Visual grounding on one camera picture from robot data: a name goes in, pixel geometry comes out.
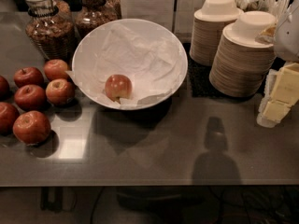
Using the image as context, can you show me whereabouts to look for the rear stack paper bowls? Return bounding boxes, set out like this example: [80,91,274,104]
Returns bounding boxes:
[190,0,243,66]

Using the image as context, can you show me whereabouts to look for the white sign card left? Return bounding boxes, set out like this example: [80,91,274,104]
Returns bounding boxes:
[121,0,175,30]

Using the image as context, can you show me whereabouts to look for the red apple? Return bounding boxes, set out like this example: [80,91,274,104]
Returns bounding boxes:
[13,111,51,145]
[44,59,69,81]
[13,67,44,88]
[14,84,47,111]
[46,78,75,106]

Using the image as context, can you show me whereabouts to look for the front stack paper bowls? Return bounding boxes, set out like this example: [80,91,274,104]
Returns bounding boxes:
[209,11,276,98]

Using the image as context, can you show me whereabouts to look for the red apple back left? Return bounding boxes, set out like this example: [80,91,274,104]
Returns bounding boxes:
[13,67,44,88]

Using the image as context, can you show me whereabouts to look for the glass granola jar left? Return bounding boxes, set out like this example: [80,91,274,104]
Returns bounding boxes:
[25,0,76,61]

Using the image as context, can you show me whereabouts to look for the glass granola jar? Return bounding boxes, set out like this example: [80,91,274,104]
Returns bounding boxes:
[75,0,119,38]
[25,0,76,61]

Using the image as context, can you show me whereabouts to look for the red apple edge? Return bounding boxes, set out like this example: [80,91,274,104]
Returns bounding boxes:
[0,102,20,134]
[0,76,10,98]

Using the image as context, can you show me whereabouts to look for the glass granola jar right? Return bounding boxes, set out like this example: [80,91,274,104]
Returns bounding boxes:
[75,0,119,38]

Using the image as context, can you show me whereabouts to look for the red-yellow apple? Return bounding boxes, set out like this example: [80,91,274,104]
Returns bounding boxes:
[105,75,133,102]

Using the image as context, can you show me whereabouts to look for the red apple front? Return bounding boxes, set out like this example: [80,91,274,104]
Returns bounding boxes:
[13,111,51,145]

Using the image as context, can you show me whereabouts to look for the red apple left back edge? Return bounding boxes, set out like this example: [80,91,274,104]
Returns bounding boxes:
[0,76,10,98]

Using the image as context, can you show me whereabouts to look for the stack paper bowls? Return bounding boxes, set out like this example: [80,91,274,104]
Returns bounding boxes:
[190,0,243,66]
[209,11,276,98]

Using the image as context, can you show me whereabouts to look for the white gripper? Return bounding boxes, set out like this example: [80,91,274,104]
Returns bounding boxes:
[255,0,299,128]

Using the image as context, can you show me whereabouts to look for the large white bowl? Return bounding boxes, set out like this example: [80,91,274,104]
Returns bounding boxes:
[71,18,189,111]

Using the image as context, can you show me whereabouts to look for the red apple middle left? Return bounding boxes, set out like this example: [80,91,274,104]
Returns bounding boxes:
[14,84,47,111]

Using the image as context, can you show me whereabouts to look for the red apple middle right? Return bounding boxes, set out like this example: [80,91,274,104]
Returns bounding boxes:
[46,78,75,106]

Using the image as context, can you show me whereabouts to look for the red apple back right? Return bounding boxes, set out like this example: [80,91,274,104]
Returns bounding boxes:
[44,59,69,81]

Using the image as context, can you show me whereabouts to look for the red apple left front edge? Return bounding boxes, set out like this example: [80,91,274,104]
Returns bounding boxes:
[0,102,20,134]

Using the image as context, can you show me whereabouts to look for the white paper bowl liner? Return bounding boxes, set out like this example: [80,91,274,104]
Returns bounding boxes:
[65,23,181,107]

